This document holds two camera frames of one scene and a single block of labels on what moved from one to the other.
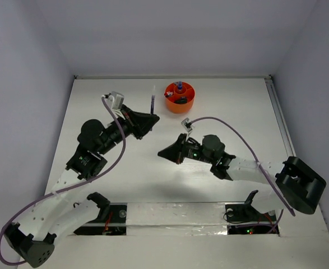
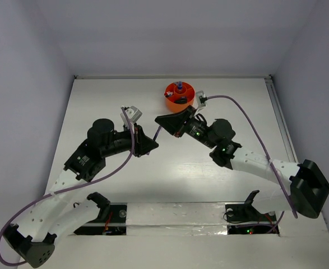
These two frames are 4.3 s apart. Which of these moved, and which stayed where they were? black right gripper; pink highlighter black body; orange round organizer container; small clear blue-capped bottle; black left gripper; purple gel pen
Moved: purple gel pen; black left gripper; black right gripper
Stayed: small clear blue-capped bottle; pink highlighter black body; orange round organizer container
